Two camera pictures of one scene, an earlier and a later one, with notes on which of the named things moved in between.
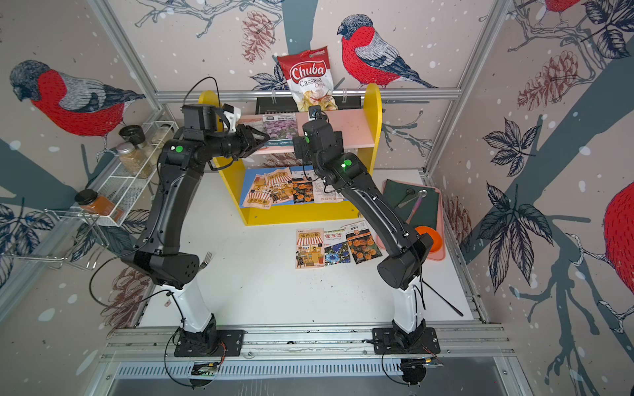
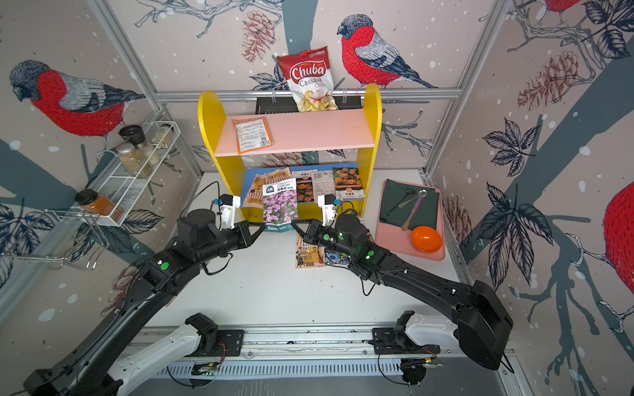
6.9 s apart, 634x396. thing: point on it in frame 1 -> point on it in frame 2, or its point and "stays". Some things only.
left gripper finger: (252, 148) -> (255, 223)
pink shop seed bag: (281, 183) stays
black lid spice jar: (133, 133) stays
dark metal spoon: (408, 191) stays
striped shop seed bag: (309, 248) stays
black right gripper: (301, 148) -> (314, 233)
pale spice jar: (163, 133) stays
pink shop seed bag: (259, 195) stays
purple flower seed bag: (280, 129) -> (280, 205)
